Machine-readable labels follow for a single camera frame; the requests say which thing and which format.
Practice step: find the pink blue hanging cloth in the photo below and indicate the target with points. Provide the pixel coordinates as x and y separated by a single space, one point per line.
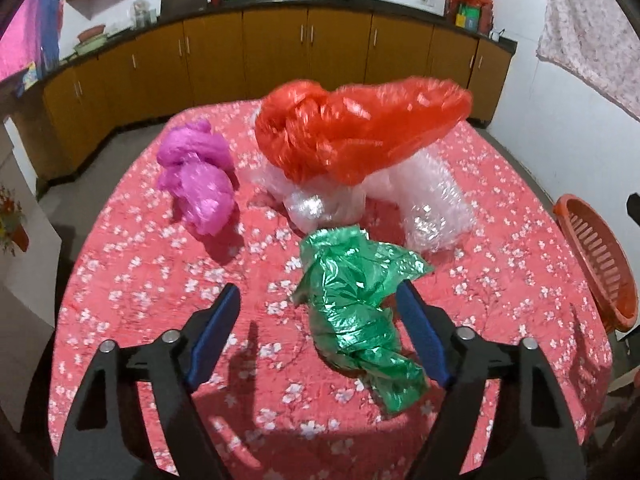
31 39

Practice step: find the dark cutting board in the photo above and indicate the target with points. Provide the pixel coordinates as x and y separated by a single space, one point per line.
170 9

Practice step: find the clear jar on counter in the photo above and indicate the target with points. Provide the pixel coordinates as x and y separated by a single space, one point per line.
140 12

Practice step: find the green plastic bag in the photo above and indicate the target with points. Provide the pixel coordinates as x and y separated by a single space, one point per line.
347 278

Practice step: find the red bag with containers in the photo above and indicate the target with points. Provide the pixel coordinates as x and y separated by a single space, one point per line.
472 15

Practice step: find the stacked bowls on counter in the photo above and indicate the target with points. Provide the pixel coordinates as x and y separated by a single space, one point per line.
91 39

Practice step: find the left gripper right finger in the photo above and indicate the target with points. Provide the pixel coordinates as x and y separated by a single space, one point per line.
533 436

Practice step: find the red floral tablecloth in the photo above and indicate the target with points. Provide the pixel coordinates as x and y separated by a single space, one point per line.
265 354

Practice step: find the red plastic basket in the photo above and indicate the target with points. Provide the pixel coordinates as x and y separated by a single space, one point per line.
602 260

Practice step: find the potted red flowers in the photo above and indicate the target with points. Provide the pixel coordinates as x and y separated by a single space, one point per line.
13 233

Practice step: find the black countertop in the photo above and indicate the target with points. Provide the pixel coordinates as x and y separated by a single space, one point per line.
383 7

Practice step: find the orange lower kitchen cabinets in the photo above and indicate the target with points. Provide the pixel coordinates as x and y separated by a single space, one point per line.
244 55

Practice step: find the pink floral hanging cloth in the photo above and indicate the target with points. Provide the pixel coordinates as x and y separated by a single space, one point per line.
593 41

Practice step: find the large red plastic bag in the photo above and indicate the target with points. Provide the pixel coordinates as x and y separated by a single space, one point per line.
355 130

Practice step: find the small white bubble wrap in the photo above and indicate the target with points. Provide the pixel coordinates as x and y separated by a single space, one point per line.
426 201

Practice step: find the white cup on counter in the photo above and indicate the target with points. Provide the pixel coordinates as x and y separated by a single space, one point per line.
495 35

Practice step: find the magenta plastic bag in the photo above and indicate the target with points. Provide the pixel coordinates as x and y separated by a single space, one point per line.
196 165

